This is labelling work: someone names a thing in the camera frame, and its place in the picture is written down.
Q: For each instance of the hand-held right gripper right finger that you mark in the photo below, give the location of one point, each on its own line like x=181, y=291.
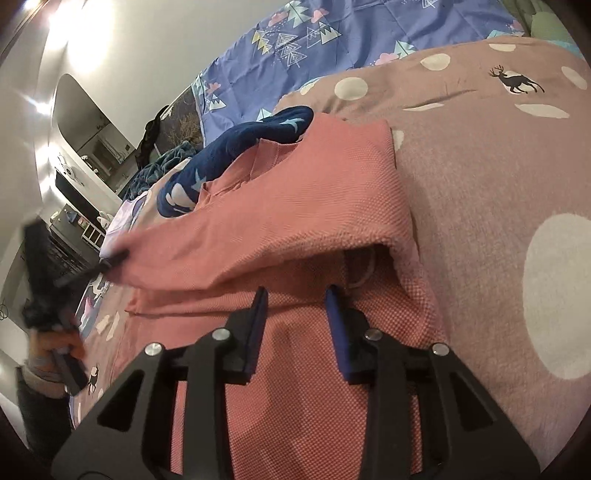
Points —
x=337, y=334

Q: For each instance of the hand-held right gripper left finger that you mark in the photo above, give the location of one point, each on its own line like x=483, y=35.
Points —
x=257, y=325

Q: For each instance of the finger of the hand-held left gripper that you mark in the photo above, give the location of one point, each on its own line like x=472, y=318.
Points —
x=97, y=267

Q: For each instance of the pink knit shirt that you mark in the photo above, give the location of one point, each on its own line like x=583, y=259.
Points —
x=300, y=207

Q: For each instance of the person's left forearm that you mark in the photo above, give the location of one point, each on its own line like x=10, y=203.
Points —
x=39, y=406

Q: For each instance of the person's left hand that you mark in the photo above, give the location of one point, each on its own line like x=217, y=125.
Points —
x=51, y=344

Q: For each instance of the dark cabinet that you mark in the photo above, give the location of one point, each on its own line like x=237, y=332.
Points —
x=69, y=240

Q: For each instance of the white lavender cloth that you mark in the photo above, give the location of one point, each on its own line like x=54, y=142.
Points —
x=120, y=226

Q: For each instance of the white dresser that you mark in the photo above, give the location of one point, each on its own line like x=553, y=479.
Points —
x=78, y=184

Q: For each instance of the teal fuzzy blanket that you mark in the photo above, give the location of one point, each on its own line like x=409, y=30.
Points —
x=152, y=170

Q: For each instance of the arched mirror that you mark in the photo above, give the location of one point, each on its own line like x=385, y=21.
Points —
x=87, y=129

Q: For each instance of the black hanging bag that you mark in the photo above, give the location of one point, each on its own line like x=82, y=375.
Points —
x=150, y=134

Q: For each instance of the navy star-print garment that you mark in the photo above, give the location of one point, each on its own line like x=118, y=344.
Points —
x=221, y=152

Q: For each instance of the dark patterned cloth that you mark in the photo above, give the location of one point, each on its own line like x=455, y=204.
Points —
x=184, y=120

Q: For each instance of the pink dotted deer blanket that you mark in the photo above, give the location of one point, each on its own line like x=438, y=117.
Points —
x=485, y=184

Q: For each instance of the blue tree-print quilt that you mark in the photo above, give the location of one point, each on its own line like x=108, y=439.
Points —
x=369, y=27

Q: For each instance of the green cloth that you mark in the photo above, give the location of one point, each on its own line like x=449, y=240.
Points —
x=549, y=27

